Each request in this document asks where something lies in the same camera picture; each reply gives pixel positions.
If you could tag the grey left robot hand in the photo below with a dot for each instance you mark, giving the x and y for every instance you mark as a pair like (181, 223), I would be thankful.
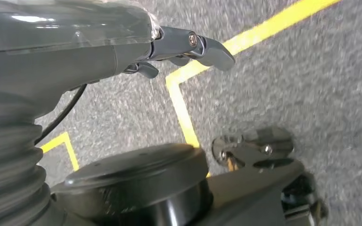
(59, 53)

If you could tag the yellow floor tape square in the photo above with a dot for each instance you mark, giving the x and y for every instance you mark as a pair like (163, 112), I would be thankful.
(262, 32)
(70, 153)

